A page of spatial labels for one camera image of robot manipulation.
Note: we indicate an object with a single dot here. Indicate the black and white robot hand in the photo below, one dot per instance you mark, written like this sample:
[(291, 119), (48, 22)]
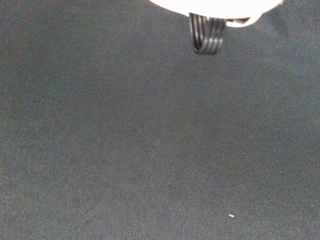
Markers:
[(207, 35)]

